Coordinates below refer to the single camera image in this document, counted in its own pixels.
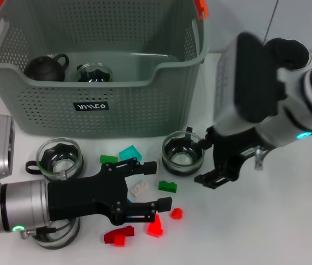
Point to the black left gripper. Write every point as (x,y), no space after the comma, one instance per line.
(90,196)

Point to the glass teacup black holder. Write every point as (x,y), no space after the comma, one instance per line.
(182,163)
(59,154)
(54,244)
(94,73)

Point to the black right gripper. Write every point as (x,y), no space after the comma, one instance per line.
(227,149)

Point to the dark clay teapot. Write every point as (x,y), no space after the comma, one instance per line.
(44,69)

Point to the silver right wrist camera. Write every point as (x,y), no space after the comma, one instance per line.
(244,82)

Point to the red-orange slope brick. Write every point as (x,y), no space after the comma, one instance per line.
(155,229)

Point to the green toy brick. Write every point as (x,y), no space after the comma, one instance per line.
(108,158)
(167,187)

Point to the small red toy brick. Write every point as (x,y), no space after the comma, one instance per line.
(176,214)

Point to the grey perforated storage bin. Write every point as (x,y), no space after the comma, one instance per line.
(62,91)

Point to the clear cyan toy tile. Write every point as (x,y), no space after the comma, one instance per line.
(129,153)

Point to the dark red arch brick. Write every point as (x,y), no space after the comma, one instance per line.
(110,237)

